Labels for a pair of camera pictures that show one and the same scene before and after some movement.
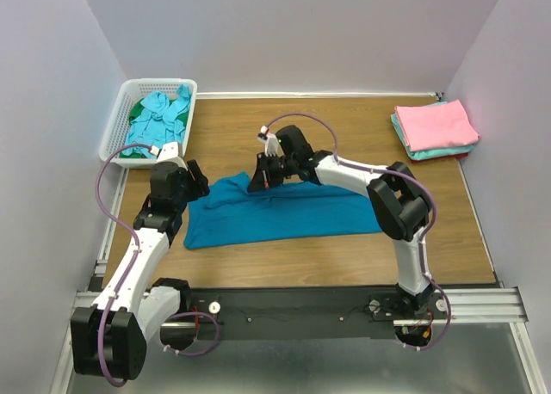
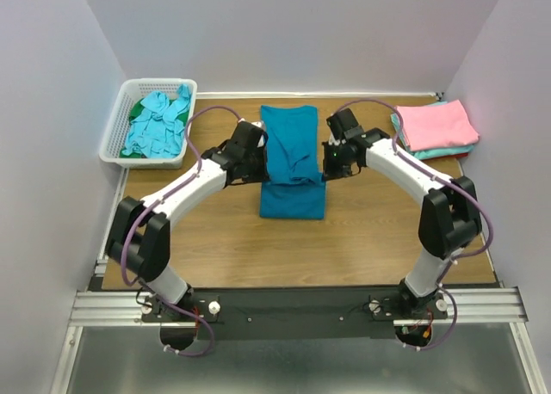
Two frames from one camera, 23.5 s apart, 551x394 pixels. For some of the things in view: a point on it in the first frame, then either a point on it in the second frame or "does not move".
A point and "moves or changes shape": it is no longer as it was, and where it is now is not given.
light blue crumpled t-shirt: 157,124 does not move
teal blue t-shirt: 227,213 moves or changes shape
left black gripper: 200,185 → 263,175
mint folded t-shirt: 420,155 does not move
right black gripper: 262,179 → 330,172
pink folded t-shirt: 438,124 does not move
